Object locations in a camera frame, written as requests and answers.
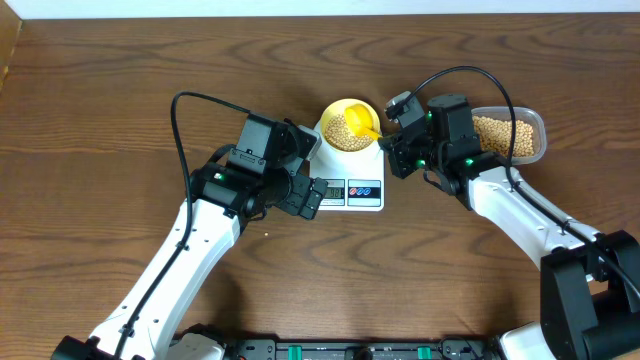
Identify yellow measuring scoop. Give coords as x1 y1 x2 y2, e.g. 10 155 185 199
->
344 104 381 140

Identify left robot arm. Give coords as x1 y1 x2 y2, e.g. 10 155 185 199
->
52 113 327 359

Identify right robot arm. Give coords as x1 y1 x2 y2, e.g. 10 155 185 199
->
379 92 639 359

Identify white digital kitchen scale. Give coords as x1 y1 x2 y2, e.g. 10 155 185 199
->
310 135 385 212

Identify soybeans in bowl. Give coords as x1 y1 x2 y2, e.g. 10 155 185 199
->
324 114 373 152

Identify pale yellow bowl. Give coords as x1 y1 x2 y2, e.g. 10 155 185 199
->
317 98 381 155

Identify clear plastic container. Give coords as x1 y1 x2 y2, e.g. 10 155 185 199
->
472 106 547 165

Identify soybeans pile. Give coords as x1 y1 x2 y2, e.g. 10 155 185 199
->
473 115 535 157

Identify cardboard box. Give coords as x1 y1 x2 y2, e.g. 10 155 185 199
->
0 0 23 86

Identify right black cable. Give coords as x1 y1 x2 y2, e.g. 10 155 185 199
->
407 65 640 301

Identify black cable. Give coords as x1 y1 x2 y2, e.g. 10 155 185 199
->
407 65 640 301
112 90 251 360

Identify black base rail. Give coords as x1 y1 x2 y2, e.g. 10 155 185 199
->
169 324 501 360

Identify left black cable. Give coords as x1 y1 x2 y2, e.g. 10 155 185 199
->
112 90 251 360

